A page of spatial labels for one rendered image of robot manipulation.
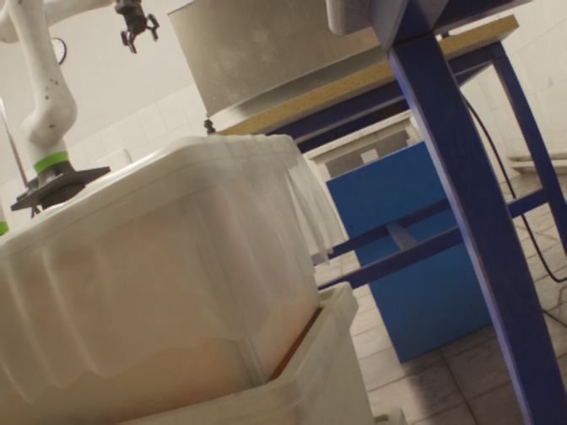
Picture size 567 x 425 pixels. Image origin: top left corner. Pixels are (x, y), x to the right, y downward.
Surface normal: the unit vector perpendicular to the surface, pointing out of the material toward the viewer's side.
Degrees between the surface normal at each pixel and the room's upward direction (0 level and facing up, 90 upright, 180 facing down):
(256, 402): 90
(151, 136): 90
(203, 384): 96
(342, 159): 90
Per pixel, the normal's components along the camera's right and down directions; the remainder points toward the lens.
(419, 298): -0.07, 0.06
